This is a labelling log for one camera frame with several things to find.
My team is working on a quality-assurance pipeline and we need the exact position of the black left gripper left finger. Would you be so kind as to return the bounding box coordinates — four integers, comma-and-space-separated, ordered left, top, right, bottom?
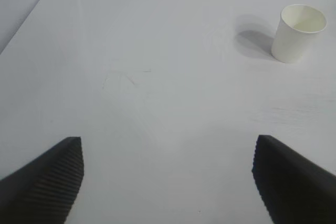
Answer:
0, 136, 85, 224

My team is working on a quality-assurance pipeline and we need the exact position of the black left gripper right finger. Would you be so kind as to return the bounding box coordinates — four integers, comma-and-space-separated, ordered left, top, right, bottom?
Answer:
251, 134, 336, 224

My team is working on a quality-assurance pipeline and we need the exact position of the white paper cup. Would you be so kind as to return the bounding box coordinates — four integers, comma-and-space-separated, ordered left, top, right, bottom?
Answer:
271, 4, 327, 64

